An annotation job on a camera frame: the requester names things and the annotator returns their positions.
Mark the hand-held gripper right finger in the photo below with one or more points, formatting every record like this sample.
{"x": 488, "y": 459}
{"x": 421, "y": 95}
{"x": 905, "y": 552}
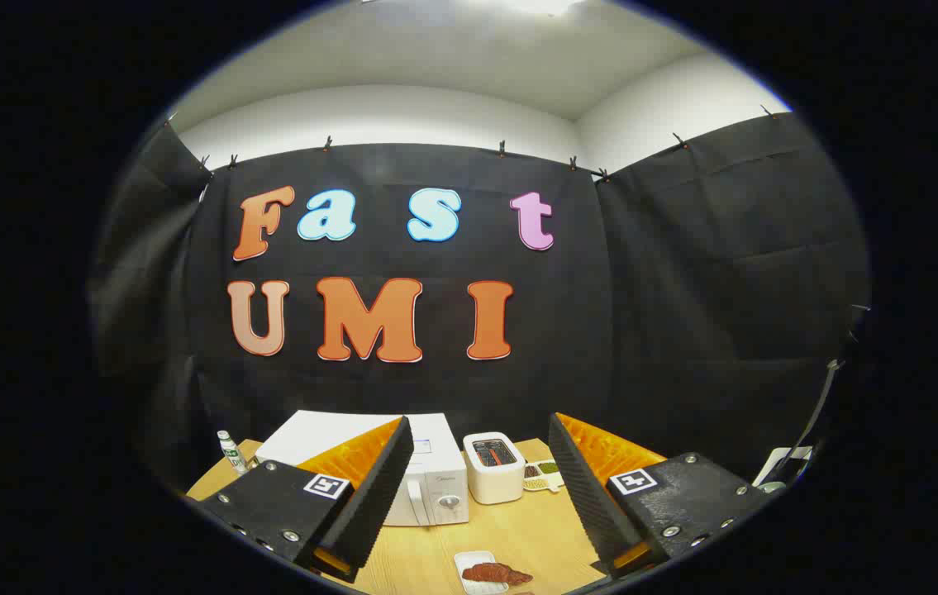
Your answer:
{"x": 584, "y": 496}

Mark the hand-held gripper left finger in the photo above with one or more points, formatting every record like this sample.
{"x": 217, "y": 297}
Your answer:
{"x": 378, "y": 496}

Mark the white microwave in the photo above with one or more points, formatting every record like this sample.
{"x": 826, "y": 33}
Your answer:
{"x": 435, "y": 475}

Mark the brown meat piece food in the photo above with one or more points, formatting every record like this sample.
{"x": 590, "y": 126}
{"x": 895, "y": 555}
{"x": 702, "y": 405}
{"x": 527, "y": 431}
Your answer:
{"x": 495, "y": 573}

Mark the small cream compartment dish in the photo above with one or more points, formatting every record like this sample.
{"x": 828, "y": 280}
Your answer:
{"x": 541, "y": 475}

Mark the white box appliance dark top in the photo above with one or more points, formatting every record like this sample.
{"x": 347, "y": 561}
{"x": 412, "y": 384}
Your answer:
{"x": 493, "y": 487}

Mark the small white rectangular dish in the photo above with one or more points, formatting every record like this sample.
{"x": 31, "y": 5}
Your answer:
{"x": 468, "y": 566}

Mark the white bottle green label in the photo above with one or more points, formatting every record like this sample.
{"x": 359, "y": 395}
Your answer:
{"x": 230, "y": 453}

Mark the white device beside table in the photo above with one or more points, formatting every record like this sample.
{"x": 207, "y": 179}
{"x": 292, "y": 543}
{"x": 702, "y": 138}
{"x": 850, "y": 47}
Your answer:
{"x": 791, "y": 459}

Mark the black stand pole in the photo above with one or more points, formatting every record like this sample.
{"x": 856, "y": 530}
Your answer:
{"x": 822, "y": 397}

